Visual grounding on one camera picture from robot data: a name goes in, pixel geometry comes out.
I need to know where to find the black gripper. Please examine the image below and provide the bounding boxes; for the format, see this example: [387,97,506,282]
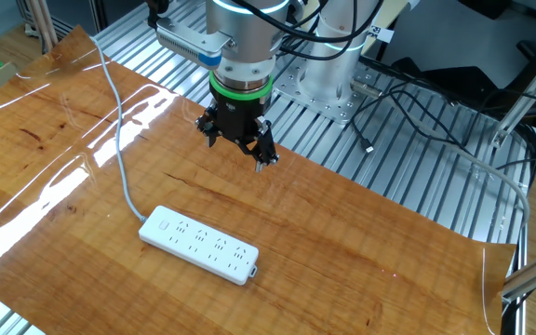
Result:
[195,92,281,174]

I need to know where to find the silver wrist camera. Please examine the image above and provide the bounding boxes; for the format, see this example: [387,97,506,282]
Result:
[154,17,235,71]

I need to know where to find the wooden sticks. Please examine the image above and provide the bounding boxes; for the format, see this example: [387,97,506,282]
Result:
[28,0,60,52]

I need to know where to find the white power strip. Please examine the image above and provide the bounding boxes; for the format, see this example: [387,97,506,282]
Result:
[138,205,260,287]

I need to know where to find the silver cable connector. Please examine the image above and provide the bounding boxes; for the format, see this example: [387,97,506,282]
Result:
[350,79,384,99]

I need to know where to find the thick grey cable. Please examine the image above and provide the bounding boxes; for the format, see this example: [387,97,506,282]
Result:
[391,100,532,234]

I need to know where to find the slanted aluminium frame profile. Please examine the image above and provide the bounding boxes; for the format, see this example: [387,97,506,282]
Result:
[490,36,536,149]

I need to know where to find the black USB cable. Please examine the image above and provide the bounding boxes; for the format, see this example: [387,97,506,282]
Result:
[347,87,472,154]

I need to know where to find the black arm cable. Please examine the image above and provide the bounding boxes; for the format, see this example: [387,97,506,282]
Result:
[230,0,385,61]

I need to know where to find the white printed tag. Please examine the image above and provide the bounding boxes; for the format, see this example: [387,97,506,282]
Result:
[368,23,395,44]

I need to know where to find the black cable bundle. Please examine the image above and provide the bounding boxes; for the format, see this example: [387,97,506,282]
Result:
[495,125,536,196]

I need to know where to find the wood-grain table mat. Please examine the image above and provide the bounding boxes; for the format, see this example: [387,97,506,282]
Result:
[0,25,516,335]

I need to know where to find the grey power strip cable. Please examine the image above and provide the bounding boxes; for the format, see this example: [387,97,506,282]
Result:
[89,35,149,223]

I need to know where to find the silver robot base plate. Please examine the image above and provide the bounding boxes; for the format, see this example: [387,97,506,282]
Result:
[272,39,381,126]

